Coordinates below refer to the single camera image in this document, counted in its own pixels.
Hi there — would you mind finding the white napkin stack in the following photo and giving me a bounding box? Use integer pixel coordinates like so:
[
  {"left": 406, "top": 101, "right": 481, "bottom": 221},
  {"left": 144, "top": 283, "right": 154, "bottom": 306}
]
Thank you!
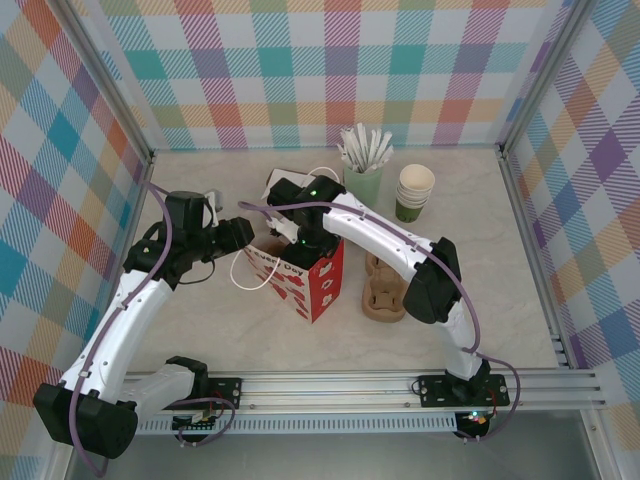
[{"left": 259, "top": 168, "right": 315, "bottom": 201}]

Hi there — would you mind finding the red paper gift bag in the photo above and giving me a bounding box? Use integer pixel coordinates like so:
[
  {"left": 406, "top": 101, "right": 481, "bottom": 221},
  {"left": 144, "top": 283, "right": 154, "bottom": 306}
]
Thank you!
[{"left": 228, "top": 167, "right": 347, "bottom": 326}]

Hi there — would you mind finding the pale green straw jar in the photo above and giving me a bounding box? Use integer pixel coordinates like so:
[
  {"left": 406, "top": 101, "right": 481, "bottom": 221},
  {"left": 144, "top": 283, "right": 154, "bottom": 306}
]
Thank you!
[{"left": 341, "top": 162, "right": 386, "bottom": 209}]

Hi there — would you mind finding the green paper cup stack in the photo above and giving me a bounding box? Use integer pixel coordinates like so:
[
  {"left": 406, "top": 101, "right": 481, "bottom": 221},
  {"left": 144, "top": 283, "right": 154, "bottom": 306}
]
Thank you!
[{"left": 394, "top": 163, "right": 435, "bottom": 224}]

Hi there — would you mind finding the left controller board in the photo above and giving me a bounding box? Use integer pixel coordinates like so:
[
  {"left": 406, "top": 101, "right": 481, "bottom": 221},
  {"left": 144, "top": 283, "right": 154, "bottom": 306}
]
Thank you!
[{"left": 172, "top": 409, "right": 224, "bottom": 435}]

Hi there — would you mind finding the controller board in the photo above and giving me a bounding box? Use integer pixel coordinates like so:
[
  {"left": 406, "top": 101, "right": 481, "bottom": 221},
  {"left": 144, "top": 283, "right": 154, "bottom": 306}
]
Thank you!
[
  {"left": 172, "top": 409, "right": 224, "bottom": 435},
  {"left": 457, "top": 409, "right": 490, "bottom": 436}
]

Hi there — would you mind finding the grey metal sheet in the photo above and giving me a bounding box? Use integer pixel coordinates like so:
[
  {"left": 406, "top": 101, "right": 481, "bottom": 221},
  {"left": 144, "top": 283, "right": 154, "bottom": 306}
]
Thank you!
[{"left": 64, "top": 433, "right": 601, "bottom": 480}]

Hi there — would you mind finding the right controller board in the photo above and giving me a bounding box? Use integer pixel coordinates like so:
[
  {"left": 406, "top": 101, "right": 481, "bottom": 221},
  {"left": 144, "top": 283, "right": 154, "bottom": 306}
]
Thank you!
[{"left": 457, "top": 409, "right": 490, "bottom": 436}]

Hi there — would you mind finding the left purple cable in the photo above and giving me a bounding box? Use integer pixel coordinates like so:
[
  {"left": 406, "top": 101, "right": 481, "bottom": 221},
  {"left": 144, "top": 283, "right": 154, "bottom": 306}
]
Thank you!
[{"left": 71, "top": 180, "right": 237, "bottom": 474}]

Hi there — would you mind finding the left thin black cable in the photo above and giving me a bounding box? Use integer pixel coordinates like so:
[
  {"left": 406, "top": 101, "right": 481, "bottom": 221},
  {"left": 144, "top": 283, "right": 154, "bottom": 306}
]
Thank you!
[{"left": 172, "top": 254, "right": 216, "bottom": 285}]

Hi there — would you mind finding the left aluminium floor rail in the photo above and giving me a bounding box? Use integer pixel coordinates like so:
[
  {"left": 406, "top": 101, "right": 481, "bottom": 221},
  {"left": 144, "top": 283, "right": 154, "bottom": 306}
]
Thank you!
[{"left": 88, "top": 154, "right": 156, "bottom": 376}]

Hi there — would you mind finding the aluminium floor rail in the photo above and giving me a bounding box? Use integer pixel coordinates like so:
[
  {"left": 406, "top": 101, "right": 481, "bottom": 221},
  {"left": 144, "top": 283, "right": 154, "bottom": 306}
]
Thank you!
[
  {"left": 498, "top": 143, "right": 572, "bottom": 370},
  {"left": 88, "top": 154, "right": 156, "bottom": 376}
]

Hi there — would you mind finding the left black mount plate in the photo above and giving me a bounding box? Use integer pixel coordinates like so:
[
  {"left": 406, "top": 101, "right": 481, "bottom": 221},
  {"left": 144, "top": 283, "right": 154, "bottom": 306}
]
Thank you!
[{"left": 151, "top": 375, "right": 245, "bottom": 412}]

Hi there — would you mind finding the black mount plate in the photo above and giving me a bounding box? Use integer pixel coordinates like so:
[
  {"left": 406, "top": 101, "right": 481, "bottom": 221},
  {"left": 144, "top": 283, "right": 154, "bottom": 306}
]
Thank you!
[
  {"left": 151, "top": 375, "right": 245, "bottom": 412},
  {"left": 417, "top": 372, "right": 511, "bottom": 409}
]

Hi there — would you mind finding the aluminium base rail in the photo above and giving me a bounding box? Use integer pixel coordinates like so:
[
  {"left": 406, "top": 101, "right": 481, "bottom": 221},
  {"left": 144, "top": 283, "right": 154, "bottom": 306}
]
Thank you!
[{"left": 53, "top": 369, "right": 607, "bottom": 415}]

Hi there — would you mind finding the left aluminium frame post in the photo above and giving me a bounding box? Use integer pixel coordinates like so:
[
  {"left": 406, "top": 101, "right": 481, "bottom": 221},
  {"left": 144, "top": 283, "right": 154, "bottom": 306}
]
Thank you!
[{"left": 58, "top": 0, "right": 155, "bottom": 166}]

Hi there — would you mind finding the aluminium frame post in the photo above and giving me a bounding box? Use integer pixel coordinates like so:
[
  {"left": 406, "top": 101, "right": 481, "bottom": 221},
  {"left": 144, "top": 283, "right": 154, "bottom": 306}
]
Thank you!
[
  {"left": 498, "top": 0, "right": 599, "bottom": 157},
  {"left": 58, "top": 0, "right": 155, "bottom": 166}
]

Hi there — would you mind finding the slotted grey cable duct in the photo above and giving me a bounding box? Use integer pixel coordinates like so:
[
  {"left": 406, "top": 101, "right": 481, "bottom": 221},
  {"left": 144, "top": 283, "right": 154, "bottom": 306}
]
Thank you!
[{"left": 77, "top": 413, "right": 460, "bottom": 435}]

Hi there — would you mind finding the right aluminium floor rail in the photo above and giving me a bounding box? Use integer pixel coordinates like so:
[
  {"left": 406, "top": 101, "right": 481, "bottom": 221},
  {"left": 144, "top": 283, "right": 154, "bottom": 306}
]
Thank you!
[{"left": 498, "top": 143, "right": 572, "bottom": 370}]

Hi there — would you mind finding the right black mount plate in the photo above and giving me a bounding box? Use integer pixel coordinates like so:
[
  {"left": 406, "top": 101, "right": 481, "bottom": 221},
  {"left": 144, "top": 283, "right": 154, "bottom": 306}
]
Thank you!
[{"left": 417, "top": 372, "right": 511, "bottom": 409}]

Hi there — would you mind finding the right aluminium frame post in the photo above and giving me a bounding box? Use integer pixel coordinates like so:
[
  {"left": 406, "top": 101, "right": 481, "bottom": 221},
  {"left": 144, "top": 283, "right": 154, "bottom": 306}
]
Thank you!
[{"left": 498, "top": 0, "right": 599, "bottom": 157}]

